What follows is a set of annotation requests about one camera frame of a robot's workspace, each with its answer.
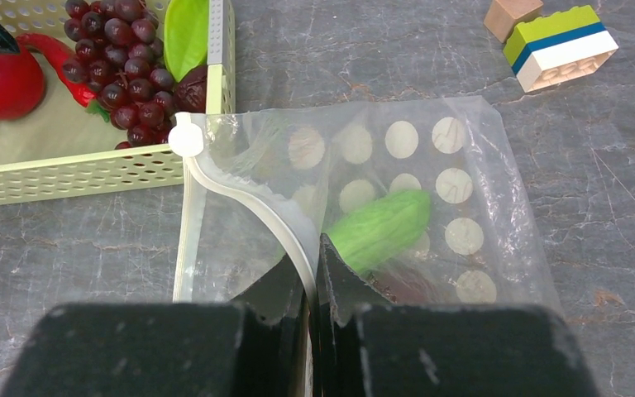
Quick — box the clear dotted zip bag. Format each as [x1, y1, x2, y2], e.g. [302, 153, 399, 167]
[168, 95, 564, 324]

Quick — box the green cucumber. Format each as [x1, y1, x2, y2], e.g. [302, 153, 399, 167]
[326, 189, 432, 274]

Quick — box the red tomato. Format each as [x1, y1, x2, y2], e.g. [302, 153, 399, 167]
[0, 50, 45, 121]

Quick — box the pale green plastic basket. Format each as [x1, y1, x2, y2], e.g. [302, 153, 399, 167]
[0, 1, 236, 205]

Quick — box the red chili pepper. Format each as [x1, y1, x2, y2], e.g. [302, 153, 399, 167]
[16, 33, 110, 122]

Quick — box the brown wooden cube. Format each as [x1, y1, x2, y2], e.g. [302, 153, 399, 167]
[484, 0, 543, 43]

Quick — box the green blue white brick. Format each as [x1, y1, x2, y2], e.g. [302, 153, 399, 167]
[503, 5, 618, 93]

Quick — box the purple grape bunch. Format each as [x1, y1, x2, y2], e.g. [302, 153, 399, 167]
[60, 0, 176, 149]

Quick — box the dark brown date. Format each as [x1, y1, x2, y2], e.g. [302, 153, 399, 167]
[174, 65, 208, 113]

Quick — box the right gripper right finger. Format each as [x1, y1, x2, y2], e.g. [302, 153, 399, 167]
[317, 235, 599, 396]

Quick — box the green leaf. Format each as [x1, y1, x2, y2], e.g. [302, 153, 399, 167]
[163, 0, 209, 82]

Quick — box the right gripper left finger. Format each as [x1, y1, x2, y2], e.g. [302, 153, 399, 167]
[1, 258, 306, 396]

